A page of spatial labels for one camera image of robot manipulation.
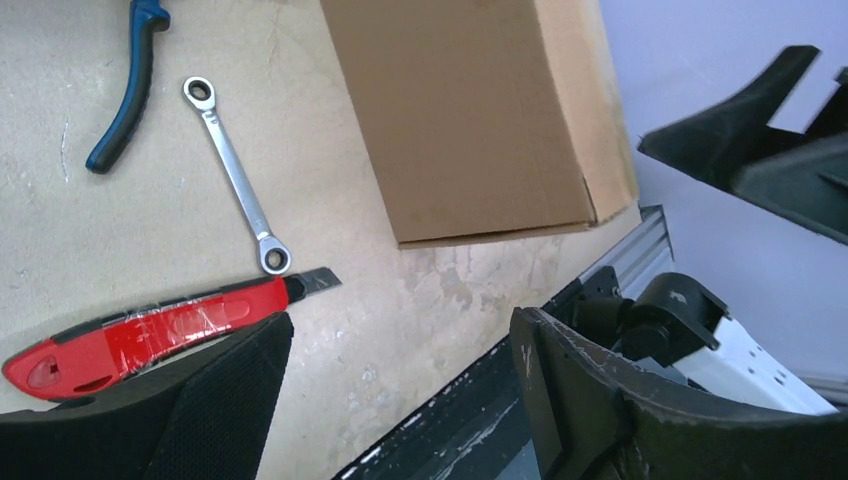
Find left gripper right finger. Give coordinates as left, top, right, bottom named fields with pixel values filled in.
left=509, top=308, right=847, bottom=479

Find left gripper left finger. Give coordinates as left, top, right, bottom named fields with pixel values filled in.
left=1, top=312, right=294, bottom=479

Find brown cardboard express box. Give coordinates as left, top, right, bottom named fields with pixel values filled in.
left=322, top=0, right=639, bottom=248

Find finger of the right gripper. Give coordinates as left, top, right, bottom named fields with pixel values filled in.
left=638, top=45, right=847, bottom=243

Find blue handled pliers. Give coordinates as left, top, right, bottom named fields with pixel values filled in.
left=85, top=0, right=171, bottom=175

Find red utility knife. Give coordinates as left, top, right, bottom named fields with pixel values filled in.
left=2, top=267, right=342, bottom=402

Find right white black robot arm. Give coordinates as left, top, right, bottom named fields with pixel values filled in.
left=570, top=45, right=847, bottom=415

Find silver ratchet wrench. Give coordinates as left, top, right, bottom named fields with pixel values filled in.
left=183, top=76, right=292, bottom=275

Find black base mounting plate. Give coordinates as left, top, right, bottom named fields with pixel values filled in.
left=331, top=264, right=624, bottom=480

